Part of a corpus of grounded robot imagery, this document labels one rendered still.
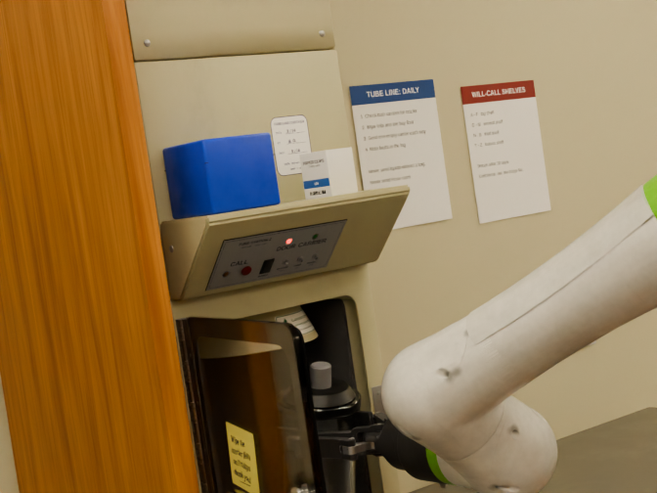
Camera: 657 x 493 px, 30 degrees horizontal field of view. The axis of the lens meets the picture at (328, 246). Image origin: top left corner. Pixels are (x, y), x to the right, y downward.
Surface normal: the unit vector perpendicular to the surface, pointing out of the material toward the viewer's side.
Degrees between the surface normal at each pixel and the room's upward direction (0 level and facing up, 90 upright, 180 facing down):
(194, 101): 90
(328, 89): 90
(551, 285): 63
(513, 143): 90
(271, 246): 135
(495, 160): 90
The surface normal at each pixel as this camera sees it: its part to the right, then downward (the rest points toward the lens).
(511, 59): 0.60, -0.04
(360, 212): 0.52, 0.67
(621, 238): -0.69, -0.18
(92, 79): -0.79, 0.15
